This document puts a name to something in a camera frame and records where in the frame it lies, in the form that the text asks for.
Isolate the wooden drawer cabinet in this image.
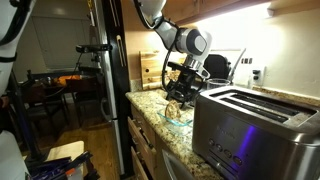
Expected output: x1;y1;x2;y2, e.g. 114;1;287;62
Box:
126;103;158;180

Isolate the stainless steel toaster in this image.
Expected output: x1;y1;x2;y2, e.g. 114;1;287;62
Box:
191;85;320;180

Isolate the wooden cutting board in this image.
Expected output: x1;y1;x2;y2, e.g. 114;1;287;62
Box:
139;49;188;91

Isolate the black clamp orange handle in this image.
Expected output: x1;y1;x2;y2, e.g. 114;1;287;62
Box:
26;150;101;180

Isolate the toasted bread slice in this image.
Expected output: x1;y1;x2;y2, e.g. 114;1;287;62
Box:
164;99;183;121

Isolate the dark wooden dining table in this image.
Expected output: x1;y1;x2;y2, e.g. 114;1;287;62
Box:
28;68;104;89

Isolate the clear glass tumbler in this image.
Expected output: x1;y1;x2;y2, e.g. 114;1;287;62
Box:
206;77;232;91

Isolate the orange object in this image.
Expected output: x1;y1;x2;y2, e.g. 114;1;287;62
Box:
58;74;82;87

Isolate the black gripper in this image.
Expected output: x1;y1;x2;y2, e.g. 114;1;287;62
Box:
165;71;203;110

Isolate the black stereo camera bar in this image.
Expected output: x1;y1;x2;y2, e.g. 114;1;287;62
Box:
75;43;113;54

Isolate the black and steel refrigerator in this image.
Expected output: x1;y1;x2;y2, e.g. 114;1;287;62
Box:
89;0;134;178

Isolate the dark wooden chair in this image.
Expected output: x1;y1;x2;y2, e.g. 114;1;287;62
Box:
24;81;69;134
66;78;109;126

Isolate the black camera tripod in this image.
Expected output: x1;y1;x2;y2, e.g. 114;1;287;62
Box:
74;51;103;76

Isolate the clear glass baking dish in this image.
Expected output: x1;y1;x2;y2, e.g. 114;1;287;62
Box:
157;102;194;136

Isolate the white wall outlet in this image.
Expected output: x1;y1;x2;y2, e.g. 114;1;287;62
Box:
251;65;267;87

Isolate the black panini grill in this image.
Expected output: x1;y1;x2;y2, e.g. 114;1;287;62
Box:
167;48;248;107

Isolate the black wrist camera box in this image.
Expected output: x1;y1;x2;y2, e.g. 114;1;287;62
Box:
171;60;212;81

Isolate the white panel door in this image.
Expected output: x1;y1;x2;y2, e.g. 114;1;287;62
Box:
31;14;93;71

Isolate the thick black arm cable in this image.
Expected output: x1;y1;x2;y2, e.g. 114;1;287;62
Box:
133;0;183;98

